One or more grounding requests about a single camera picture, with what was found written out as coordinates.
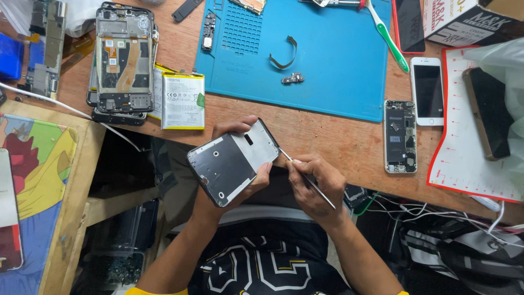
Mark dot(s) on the person's right hand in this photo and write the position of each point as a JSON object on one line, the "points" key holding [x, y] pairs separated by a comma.
{"points": [[319, 186]]}

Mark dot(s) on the person's left hand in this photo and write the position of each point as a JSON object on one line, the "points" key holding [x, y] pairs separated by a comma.
{"points": [[229, 207]]}

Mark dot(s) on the black phone frame metal plate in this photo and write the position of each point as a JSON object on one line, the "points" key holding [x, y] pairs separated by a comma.
{"points": [[229, 164]]}

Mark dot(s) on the thin metal pry tool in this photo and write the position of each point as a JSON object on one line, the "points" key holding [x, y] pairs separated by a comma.
{"points": [[286, 155]]}

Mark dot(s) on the camouflage trousers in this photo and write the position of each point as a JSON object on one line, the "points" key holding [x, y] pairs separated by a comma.
{"points": [[172, 180]]}

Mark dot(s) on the black printed shirt yellow sleeves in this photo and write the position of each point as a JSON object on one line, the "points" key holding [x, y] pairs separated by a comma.
{"points": [[266, 262]]}

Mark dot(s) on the opened phone with internals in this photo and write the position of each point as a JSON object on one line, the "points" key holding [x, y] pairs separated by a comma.
{"points": [[400, 137]]}

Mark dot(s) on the small charging port board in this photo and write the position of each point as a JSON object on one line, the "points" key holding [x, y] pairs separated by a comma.
{"points": [[292, 78]]}

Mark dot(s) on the white yellow phone battery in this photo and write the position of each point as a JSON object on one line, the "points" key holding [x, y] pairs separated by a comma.
{"points": [[183, 102], [157, 94]]}

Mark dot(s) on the crate of electronic parts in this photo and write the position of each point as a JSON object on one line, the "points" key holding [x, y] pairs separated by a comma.
{"points": [[118, 254]]}

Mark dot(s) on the blue silicone repair mat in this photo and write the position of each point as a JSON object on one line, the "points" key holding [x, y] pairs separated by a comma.
{"points": [[327, 61]]}

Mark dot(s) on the white smartphone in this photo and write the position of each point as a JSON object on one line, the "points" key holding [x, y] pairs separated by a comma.
{"points": [[428, 90]]}

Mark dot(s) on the white mat red border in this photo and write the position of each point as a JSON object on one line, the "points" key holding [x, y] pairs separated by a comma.
{"points": [[462, 164]]}

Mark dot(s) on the black white striped bag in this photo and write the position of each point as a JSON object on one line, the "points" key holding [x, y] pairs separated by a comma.
{"points": [[450, 262]]}

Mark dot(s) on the wooden side table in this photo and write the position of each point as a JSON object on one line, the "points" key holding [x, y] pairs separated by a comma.
{"points": [[77, 184]]}

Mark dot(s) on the green white toothbrush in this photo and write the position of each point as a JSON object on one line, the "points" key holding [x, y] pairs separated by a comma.
{"points": [[387, 37]]}

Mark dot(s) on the narrow black circuit board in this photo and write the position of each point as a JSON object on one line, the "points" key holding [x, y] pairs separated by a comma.
{"points": [[208, 30]]}

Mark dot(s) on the stack of disassembled phones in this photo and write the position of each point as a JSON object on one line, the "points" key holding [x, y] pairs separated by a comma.
{"points": [[123, 61]]}

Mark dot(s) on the black phone gold edge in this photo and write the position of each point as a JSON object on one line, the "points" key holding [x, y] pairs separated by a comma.
{"points": [[489, 114]]}

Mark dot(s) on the black phone red case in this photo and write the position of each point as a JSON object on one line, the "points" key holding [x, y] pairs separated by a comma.
{"points": [[409, 24]]}

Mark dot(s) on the colourful cartoon mouse pad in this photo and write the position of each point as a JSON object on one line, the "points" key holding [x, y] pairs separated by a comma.
{"points": [[41, 172]]}

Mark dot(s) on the circuit board with shield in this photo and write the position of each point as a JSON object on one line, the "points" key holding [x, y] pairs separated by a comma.
{"points": [[249, 5]]}

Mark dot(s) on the black plastic strip part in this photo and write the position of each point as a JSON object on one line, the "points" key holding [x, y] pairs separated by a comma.
{"points": [[186, 10]]}

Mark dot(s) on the white tablet device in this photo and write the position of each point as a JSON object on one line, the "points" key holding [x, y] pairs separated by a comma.
{"points": [[8, 213]]}

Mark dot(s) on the printed cardboard box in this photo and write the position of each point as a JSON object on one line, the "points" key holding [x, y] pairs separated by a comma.
{"points": [[470, 22]]}

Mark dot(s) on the clear plastic bag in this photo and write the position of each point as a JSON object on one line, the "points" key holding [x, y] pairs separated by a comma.
{"points": [[511, 61]]}

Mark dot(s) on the white plastic bag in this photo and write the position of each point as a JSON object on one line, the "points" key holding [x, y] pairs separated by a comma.
{"points": [[82, 16]]}

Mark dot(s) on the long phone motherboard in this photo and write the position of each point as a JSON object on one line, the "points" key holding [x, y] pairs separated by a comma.
{"points": [[47, 49]]}

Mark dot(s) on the blue plastic box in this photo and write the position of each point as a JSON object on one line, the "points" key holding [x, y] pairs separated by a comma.
{"points": [[10, 57]]}

